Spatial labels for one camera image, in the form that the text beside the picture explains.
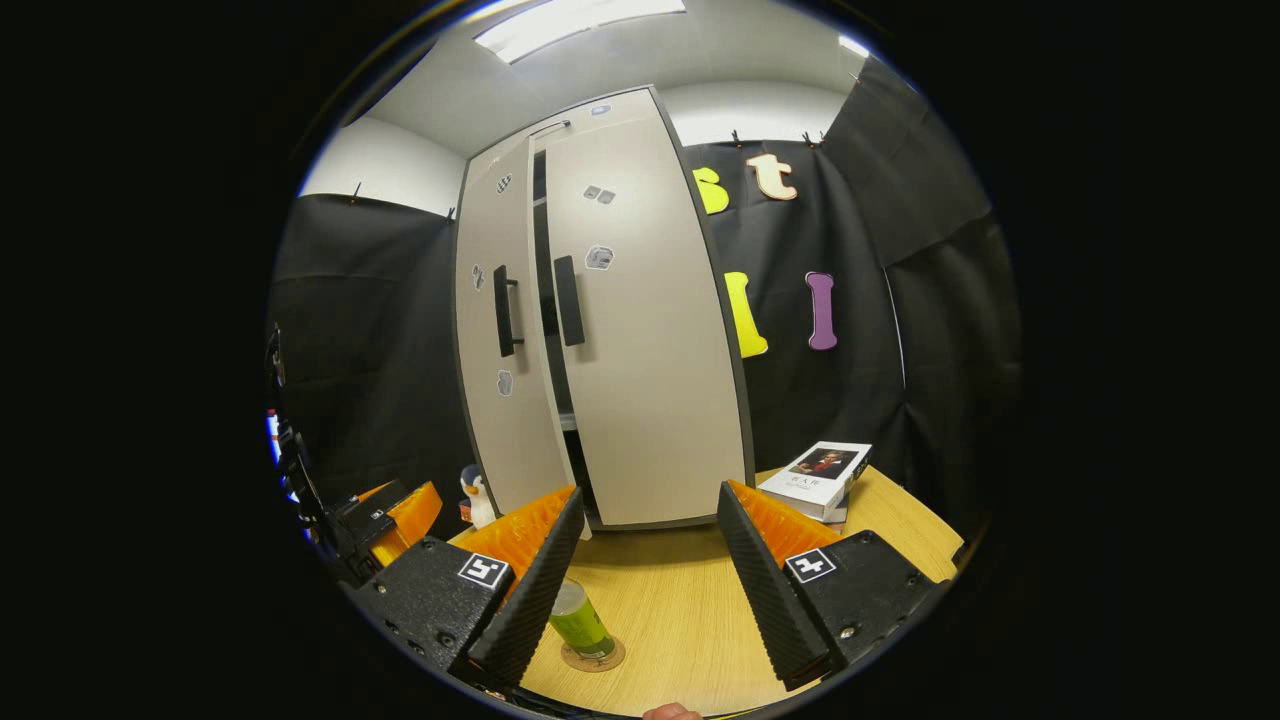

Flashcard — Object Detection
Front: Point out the large ceiling light panel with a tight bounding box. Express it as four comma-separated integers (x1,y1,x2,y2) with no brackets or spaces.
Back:
472,0,687,65

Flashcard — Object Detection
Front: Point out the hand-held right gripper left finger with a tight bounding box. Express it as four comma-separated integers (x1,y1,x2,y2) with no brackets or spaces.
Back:
350,486,586,693

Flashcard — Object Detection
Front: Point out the round wooden coaster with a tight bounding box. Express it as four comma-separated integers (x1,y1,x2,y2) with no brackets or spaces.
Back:
560,637,627,673

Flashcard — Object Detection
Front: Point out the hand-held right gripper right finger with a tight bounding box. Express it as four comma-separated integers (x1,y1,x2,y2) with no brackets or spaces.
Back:
716,480,951,693

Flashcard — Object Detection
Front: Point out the grey cabinet door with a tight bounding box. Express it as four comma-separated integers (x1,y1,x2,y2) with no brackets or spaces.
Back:
535,120,749,529
455,135,576,518

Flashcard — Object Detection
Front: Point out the black backdrop cloth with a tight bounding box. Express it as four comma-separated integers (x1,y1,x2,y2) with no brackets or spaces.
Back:
268,55,1021,546

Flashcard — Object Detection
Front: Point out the grey cabinet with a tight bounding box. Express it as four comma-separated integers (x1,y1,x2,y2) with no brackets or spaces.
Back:
452,85,757,531

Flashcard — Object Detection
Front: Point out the white book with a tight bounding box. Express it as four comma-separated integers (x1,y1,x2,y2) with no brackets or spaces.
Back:
756,441,874,525

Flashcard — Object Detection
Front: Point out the green label plastic bottle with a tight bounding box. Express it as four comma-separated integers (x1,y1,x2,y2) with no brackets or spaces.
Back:
548,578,617,661

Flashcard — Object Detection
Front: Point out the penguin toy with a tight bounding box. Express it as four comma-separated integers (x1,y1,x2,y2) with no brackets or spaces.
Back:
459,464,498,530

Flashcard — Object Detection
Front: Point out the grey cabinet drawer front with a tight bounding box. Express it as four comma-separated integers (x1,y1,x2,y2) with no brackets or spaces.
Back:
470,87,661,166

